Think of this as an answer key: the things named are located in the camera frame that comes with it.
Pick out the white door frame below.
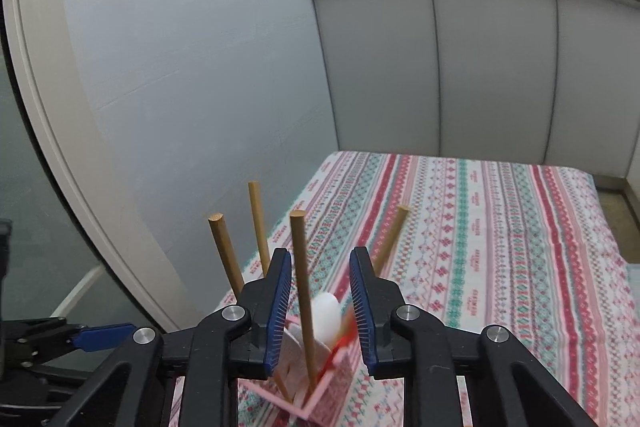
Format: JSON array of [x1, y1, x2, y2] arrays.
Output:
[[0, 0, 201, 334]]

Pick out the pink perforated plastic basket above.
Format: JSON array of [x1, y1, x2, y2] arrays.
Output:
[[239, 311, 362, 425]]

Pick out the wooden chopstick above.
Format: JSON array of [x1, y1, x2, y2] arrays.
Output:
[[247, 181, 273, 278], [372, 204, 412, 275], [289, 209, 321, 395], [207, 213, 247, 303]]

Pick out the large white rice spoon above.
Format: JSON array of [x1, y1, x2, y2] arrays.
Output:
[[311, 292, 343, 344]]

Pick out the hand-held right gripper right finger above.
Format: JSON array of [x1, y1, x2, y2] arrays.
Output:
[[349, 246, 598, 427]]

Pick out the white plastic spoon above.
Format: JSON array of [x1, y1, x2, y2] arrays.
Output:
[[284, 326, 332, 359]]

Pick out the red plastic spoon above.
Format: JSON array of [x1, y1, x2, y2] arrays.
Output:
[[320, 322, 358, 375]]

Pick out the patterned red green tablecloth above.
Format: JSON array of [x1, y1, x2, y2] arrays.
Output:
[[167, 150, 628, 427]]

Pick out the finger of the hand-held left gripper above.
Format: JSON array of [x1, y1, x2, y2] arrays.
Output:
[[0, 317, 137, 370]]

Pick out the grey kitchen cabinet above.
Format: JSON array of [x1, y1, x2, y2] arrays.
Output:
[[305, 0, 640, 180]]

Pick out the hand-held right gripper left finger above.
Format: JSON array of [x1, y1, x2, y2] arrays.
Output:
[[50, 248, 292, 427]]

